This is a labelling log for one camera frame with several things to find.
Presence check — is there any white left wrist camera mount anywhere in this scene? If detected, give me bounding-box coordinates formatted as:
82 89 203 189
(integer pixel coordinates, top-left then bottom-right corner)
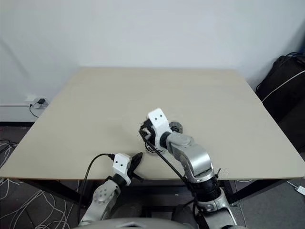
112 153 132 187

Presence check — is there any white wall socket box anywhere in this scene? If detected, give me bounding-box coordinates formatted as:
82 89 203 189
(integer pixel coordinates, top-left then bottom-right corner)
25 94 50 110

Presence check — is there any copper wound stator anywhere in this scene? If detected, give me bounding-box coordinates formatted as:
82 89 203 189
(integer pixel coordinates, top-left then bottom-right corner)
145 143 165 156

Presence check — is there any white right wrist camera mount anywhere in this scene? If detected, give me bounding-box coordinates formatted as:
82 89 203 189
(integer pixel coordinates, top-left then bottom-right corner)
147 108 173 151

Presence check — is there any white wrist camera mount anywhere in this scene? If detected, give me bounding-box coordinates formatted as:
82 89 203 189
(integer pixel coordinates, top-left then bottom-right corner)
112 153 132 187
147 108 173 151

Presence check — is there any round motor circuit board cover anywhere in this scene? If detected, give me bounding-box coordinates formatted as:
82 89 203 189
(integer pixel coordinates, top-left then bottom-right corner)
168 121 183 134

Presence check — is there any black table frame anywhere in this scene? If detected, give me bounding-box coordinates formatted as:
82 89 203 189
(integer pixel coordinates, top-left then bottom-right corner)
14 176 290 208

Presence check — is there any grey rounded robot torso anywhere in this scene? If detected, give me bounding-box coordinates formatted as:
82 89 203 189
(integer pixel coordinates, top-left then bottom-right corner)
78 216 191 229

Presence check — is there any black fabric bag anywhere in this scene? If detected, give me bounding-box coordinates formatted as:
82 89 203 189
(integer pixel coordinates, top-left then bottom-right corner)
255 52 305 153

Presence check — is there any white cord on bag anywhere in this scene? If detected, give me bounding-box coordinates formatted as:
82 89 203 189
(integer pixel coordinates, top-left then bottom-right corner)
262 71 305 103

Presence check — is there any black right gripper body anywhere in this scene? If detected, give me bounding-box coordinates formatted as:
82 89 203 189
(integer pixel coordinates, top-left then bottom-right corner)
140 117 157 142

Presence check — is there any black power plug with cable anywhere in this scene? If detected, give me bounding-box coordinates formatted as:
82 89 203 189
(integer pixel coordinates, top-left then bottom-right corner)
29 98 46 118

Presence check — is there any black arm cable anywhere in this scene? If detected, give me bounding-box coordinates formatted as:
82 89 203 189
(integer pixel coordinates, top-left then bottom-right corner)
78 153 118 208
142 139 200 215

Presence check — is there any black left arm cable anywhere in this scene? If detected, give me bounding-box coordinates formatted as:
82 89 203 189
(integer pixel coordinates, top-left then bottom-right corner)
78 153 118 208

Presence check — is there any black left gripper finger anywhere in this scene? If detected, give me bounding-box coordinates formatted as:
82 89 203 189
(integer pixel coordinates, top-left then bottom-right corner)
132 152 144 171
130 172 144 183

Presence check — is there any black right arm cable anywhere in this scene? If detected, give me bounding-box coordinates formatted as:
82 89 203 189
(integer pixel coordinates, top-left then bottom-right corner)
142 139 200 215

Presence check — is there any white wall cable trunking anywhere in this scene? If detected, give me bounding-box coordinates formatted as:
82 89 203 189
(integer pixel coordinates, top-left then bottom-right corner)
0 103 39 123

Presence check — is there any white floor cable tangle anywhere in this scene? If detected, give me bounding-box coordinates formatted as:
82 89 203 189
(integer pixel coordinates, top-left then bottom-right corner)
0 140 81 229

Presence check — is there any white floor power adapter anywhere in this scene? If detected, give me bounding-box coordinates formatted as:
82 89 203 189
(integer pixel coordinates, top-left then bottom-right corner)
286 180 305 196

